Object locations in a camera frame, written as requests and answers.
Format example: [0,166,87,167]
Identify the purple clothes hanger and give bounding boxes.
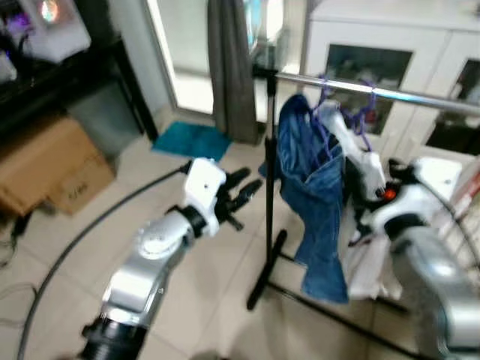
[351,81,378,151]
[313,75,338,162]

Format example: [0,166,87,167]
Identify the teal floor mat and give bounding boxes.
[152,122,232,162]

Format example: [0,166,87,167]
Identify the blue denim jeans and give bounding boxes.
[276,94,351,305]

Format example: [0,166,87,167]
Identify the grey curtain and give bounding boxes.
[206,0,261,145]

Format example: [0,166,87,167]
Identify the white framed glass door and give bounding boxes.
[112,0,218,117]

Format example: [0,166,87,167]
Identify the white glass-door cabinet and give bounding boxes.
[302,0,480,162]

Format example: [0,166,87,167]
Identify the large brown cardboard box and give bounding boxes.
[0,116,116,218]

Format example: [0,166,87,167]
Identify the black desk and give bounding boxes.
[0,37,158,151]

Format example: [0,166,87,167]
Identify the white appliance with lit dial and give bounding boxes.
[13,0,92,62]

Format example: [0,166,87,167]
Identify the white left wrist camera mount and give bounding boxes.
[184,157,227,226]

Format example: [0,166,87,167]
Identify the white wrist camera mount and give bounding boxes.
[371,157,462,237]
[184,157,227,226]

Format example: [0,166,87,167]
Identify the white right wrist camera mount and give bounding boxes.
[371,157,462,237]

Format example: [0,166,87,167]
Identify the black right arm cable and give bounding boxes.
[409,178,480,256]

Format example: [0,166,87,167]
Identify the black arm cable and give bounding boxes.
[409,178,480,256]
[15,161,194,360]

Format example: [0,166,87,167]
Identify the black clothes rack silver rail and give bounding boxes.
[247,66,480,360]

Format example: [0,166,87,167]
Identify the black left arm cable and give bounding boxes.
[15,161,194,360]

